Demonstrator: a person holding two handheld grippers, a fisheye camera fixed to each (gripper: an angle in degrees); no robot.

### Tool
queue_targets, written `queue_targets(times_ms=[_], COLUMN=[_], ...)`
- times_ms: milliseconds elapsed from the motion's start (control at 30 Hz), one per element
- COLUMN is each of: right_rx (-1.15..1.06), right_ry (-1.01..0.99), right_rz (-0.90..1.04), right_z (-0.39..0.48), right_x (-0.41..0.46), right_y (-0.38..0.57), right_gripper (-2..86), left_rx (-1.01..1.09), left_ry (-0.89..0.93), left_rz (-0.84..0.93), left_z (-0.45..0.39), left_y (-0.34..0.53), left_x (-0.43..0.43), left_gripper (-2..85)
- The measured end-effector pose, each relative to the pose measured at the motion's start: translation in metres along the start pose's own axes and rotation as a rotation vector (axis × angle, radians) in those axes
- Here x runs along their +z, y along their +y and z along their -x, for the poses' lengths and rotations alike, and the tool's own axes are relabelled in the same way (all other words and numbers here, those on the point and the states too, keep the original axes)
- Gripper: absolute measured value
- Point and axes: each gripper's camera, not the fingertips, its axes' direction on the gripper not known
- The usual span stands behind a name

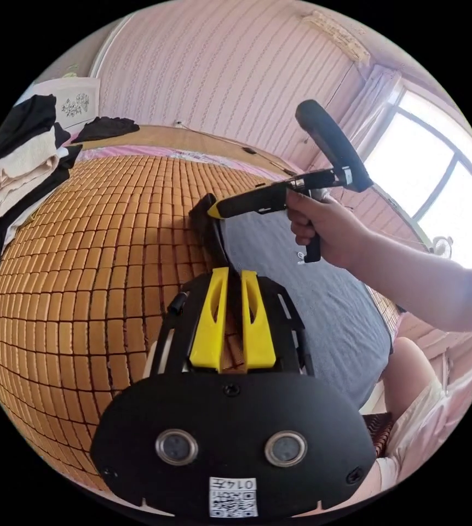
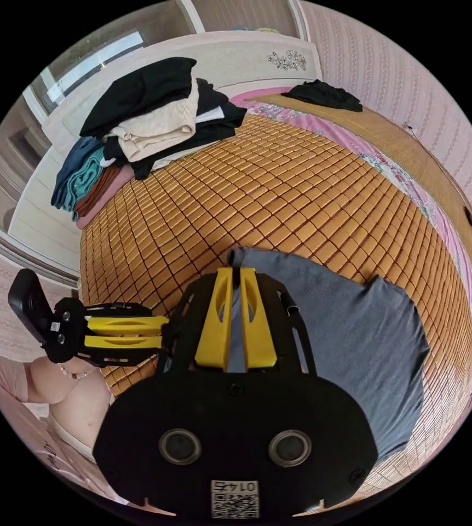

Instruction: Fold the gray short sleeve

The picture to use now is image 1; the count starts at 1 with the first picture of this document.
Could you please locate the gray short sleeve shirt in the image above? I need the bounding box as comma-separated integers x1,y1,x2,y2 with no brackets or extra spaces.
188,193,394,411

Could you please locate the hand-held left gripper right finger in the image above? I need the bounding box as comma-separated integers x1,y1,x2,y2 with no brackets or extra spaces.
240,270,278,370

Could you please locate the pale curtain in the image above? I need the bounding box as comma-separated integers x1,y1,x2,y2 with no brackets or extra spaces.
336,64,405,140

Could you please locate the person's body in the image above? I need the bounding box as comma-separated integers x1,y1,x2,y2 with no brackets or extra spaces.
359,336,472,494

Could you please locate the pile of clothes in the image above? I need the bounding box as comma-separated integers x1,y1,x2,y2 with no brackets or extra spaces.
0,94,83,272

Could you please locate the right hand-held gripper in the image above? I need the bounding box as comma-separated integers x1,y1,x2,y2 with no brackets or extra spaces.
207,167,352,264

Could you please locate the bed with woven mat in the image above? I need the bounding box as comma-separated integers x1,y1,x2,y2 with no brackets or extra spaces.
0,124,405,494

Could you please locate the red striped cushion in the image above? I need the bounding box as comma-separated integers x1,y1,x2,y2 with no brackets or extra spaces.
361,413,395,458

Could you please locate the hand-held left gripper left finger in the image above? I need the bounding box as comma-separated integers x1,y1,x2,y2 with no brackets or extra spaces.
189,267,229,369

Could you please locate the black garment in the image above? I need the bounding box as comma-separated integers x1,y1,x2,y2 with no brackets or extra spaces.
71,116,141,144

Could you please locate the window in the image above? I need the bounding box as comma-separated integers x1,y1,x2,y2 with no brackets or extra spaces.
363,88,472,268

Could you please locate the person's right hand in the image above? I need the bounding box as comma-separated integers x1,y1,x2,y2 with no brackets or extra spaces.
285,190,376,271

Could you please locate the person's right forearm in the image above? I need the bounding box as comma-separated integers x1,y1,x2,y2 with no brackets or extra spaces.
357,230,472,334

